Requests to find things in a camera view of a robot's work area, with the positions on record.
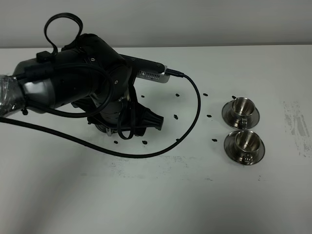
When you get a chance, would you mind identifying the near stainless steel saucer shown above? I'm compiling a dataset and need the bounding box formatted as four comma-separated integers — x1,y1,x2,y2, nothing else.
224,130,265,165

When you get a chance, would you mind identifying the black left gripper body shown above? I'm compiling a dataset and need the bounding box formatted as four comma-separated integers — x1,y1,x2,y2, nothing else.
87,92,146,136

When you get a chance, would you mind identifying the far stainless steel saucer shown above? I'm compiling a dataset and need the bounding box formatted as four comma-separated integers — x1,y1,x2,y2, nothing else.
222,99,260,130

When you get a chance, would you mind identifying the far stainless steel teacup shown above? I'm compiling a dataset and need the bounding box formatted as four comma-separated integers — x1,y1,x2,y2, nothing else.
231,97,255,129

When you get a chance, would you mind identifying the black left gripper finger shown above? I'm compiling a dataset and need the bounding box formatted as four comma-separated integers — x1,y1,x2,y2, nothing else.
140,106,163,130

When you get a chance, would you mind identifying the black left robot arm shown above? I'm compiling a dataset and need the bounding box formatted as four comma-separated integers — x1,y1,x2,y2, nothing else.
0,34,166,137

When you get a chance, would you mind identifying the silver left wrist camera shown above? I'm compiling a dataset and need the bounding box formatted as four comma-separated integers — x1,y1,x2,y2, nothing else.
121,55,170,83

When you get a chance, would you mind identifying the stainless steel teacup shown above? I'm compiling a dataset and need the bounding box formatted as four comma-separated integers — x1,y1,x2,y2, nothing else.
234,130,260,165
231,97,255,129

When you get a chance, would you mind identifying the near stainless steel teacup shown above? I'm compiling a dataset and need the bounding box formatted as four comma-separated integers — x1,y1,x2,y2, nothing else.
234,130,260,165

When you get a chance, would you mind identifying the stainless steel teapot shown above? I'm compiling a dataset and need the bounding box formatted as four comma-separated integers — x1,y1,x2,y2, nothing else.
95,124,114,137

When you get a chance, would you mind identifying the stainless steel saucer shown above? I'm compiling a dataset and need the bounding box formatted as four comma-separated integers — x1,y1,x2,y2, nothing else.
224,130,265,165
222,99,260,130

